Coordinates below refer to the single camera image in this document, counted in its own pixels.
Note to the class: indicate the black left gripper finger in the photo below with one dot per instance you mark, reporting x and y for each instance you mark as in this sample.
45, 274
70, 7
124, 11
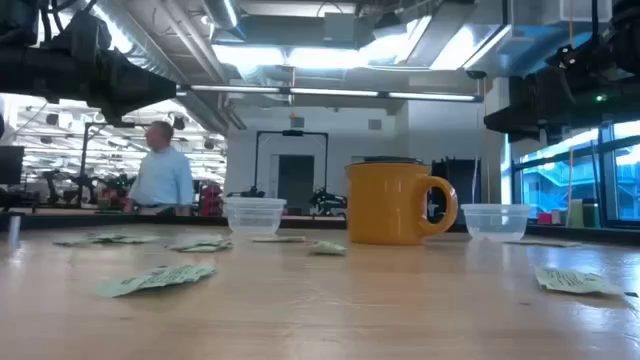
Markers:
145, 92

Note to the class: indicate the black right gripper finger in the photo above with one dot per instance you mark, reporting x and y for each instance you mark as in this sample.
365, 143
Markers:
520, 125

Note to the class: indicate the green sweetener packet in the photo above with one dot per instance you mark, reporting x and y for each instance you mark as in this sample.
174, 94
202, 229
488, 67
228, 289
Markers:
570, 281
545, 243
200, 245
277, 239
160, 277
105, 239
327, 248

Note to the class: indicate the black background robot arm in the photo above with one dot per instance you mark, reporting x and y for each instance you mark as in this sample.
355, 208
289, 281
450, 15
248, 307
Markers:
327, 200
247, 192

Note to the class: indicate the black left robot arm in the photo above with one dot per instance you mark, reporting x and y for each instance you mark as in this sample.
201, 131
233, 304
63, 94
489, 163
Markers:
25, 70

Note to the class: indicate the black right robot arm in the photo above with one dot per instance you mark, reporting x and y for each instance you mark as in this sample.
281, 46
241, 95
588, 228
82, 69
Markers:
625, 35

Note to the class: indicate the black cabinet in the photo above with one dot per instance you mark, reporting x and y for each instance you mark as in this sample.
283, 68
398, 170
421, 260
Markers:
465, 180

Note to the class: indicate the person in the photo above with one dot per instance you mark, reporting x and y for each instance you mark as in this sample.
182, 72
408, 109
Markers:
162, 180

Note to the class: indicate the small red box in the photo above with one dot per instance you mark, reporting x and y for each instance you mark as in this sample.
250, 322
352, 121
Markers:
544, 218

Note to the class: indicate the pale green cup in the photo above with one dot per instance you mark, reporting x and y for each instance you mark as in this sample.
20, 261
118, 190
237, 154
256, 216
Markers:
575, 212

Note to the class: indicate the black monitor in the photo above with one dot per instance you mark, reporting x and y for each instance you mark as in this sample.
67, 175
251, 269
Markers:
11, 165

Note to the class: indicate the red storage crates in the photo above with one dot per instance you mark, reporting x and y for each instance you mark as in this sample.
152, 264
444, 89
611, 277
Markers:
211, 200

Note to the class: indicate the yellow ceramic mug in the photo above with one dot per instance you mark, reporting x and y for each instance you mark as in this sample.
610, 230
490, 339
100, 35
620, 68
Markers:
385, 205

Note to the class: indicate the long ceiling light bar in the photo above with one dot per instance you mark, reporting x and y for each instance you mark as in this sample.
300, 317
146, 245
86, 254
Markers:
330, 92

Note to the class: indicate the black gantry frame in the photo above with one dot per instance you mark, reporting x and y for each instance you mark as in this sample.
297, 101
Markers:
256, 160
82, 165

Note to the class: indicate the grey metal post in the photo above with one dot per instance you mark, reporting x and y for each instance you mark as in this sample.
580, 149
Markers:
14, 230

